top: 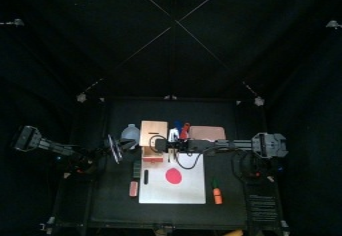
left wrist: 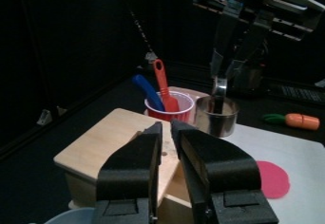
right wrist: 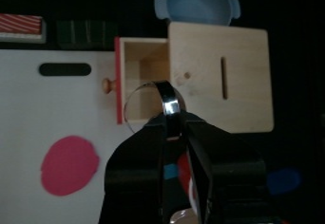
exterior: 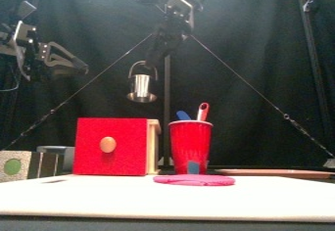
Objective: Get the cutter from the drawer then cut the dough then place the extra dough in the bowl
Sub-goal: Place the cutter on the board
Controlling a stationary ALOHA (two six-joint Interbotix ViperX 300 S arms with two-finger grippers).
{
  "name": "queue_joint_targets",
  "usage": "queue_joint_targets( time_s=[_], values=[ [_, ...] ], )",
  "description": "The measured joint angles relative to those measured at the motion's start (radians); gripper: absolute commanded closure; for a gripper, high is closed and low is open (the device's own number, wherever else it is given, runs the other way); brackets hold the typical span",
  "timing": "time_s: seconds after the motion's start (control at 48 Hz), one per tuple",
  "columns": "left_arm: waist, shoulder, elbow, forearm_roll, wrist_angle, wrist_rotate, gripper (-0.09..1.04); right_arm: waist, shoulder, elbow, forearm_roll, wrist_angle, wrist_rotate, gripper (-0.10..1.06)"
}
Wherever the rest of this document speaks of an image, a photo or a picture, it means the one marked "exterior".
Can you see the round metal dough cutter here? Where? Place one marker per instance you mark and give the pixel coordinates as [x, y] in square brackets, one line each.
[141, 88]

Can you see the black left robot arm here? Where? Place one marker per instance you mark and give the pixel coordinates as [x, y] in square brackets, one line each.
[13, 3]

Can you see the wooden drawer with red front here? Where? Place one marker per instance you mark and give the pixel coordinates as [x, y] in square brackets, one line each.
[113, 147]

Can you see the wooden drawer cabinet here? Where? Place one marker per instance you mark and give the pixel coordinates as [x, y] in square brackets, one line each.
[155, 147]

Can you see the flat pink dough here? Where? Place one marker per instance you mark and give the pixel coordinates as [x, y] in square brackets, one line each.
[193, 180]

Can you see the red plastic cup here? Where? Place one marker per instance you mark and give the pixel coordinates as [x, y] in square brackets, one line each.
[189, 147]

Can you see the dark green striped box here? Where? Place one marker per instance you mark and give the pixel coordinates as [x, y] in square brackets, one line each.
[17, 166]

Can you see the white cutting board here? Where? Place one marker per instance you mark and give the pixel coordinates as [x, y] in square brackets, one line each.
[167, 195]

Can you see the flat tan tray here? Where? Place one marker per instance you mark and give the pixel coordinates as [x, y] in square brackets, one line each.
[279, 173]

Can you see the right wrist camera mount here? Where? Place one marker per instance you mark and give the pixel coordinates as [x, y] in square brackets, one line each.
[181, 8]

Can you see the black vertical frame pole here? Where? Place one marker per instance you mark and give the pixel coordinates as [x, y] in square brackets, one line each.
[167, 111]

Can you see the black slanted frame post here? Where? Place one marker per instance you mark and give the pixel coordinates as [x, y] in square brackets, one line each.
[311, 62]

